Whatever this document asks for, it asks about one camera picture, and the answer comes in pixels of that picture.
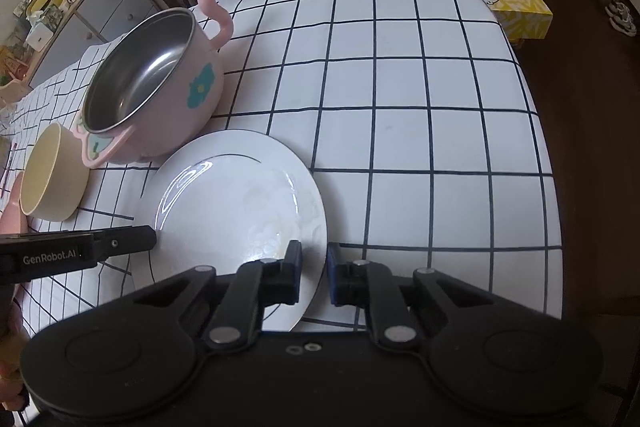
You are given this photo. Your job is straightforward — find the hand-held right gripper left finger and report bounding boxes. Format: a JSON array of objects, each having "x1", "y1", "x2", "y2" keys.
[{"x1": 134, "y1": 240, "x2": 304, "y2": 351}]

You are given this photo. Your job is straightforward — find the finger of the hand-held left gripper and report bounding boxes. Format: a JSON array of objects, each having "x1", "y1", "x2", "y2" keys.
[{"x1": 92, "y1": 225, "x2": 157, "y2": 264}]

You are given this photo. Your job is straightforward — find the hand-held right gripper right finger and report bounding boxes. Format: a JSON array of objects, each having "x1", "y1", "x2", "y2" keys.
[{"x1": 327, "y1": 242, "x2": 497, "y2": 351}]

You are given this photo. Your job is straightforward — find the cream bowl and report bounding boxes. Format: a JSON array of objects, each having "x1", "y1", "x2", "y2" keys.
[{"x1": 19, "y1": 123, "x2": 92, "y2": 222}]

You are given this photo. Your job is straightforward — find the white plate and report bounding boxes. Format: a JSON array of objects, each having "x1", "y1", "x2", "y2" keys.
[{"x1": 131, "y1": 129, "x2": 328, "y2": 334}]

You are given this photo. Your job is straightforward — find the pink handled saucepan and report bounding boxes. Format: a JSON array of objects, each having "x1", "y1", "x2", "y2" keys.
[{"x1": 75, "y1": 0, "x2": 234, "y2": 166}]

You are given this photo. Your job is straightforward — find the person's left hand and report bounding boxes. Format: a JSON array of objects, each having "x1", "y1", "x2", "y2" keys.
[{"x1": 0, "y1": 177, "x2": 28, "y2": 411}]

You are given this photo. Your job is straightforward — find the small white box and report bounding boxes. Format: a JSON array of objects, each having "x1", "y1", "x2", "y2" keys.
[{"x1": 25, "y1": 29, "x2": 54, "y2": 53}]

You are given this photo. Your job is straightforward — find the grey wooden drawer cabinet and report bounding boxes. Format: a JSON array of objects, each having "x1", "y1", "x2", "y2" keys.
[{"x1": 0, "y1": 0, "x2": 138, "y2": 90}]

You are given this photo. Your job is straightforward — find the yellow tissue box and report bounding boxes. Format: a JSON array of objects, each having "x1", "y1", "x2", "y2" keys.
[{"x1": 450, "y1": 0, "x2": 553, "y2": 42}]

